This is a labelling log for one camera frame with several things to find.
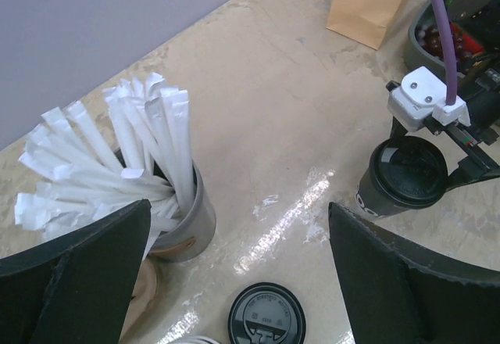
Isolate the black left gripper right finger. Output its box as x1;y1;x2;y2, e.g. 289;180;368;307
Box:
328;202;499;343

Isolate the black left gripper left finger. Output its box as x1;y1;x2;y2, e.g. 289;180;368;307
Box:
1;199;151;343

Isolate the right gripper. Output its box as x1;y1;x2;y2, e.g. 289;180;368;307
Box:
389;66;499;192

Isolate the black plastic cup lid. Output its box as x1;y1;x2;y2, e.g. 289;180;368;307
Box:
369;136;448;210

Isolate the cardboard cup carrier top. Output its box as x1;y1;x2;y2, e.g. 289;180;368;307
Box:
120;257;159;341

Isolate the black paper coffee cup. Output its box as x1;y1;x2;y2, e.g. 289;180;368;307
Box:
355;154;408;219

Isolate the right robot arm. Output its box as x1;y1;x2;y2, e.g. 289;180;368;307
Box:
386;0;499;190

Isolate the brown paper takeout bag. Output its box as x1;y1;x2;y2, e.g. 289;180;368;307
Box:
326;0;407;50

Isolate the grey fruit tray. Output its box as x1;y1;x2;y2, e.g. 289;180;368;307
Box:
403;0;474;81

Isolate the dark red grapes bunch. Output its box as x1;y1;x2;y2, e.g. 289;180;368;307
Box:
415;24;473;74

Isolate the grey straw holder cup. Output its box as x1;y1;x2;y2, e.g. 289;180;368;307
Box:
145;166;216;263

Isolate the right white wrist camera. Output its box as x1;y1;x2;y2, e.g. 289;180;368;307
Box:
387;66;471;132

